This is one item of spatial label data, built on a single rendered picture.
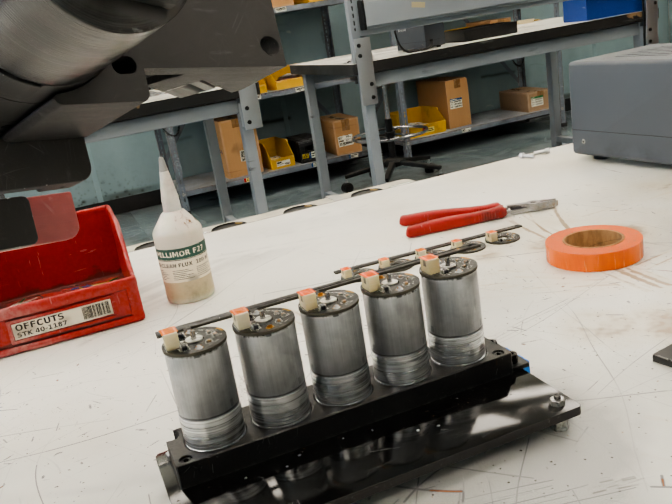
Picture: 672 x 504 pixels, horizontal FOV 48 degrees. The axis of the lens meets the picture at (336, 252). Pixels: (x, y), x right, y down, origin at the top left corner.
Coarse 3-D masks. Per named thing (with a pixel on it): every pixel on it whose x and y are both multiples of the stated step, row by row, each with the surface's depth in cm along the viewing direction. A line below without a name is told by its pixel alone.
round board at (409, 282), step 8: (400, 280) 32; (408, 280) 32; (416, 280) 31; (360, 288) 32; (384, 288) 31; (392, 288) 31; (408, 288) 31; (376, 296) 31; (384, 296) 30; (392, 296) 30
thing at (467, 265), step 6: (444, 258) 34; (450, 258) 33; (456, 258) 33; (462, 258) 33; (468, 258) 33; (456, 264) 33; (462, 264) 32; (468, 264) 32; (474, 264) 32; (420, 270) 33; (444, 270) 32; (450, 270) 32; (462, 270) 32; (468, 270) 32; (474, 270) 32; (426, 276) 32; (432, 276) 32; (438, 276) 32; (444, 276) 31; (450, 276) 31; (456, 276) 31; (462, 276) 31
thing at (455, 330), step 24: (432, 288) 32; (456, 288) 32; (432, 312) 32; (456, 312) 32; (480, 312) 33; (432, 336) 33; (456, 336) 32; (480, 336) 33; (432, 360) 33; (456, 360) 32
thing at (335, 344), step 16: (304, 320) 30; (320, 320) 30; (336, 320) 30; (352, 320) 30; (304, 336) 31; (320, 336) 30; (336, 336) 30; (352, 336) 30; (320, 352) 30; (336, 352) 30; (352, 352) 30; (320, 368) 31; (336, 368) 30; (352, 368) 30; (368, 368) 31; (320, 384) 31; (336, 384) 30; (352, 384) 31; (368, 384) 31; (320, 400) 31; (336, 400) 31; (352, 400) 31
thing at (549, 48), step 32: (352, 0) 262; (544, 0) 291; (352, 32) 265; (544, 32) 294; (576, 32) 299; (608, 32) 309; (320, 64) 298; (352, 64) 268; (384, 64) 271; (416, 64) 282; (448, 64) 285; (480, 64) 290; (320, 128) 335; (320, 160) 338
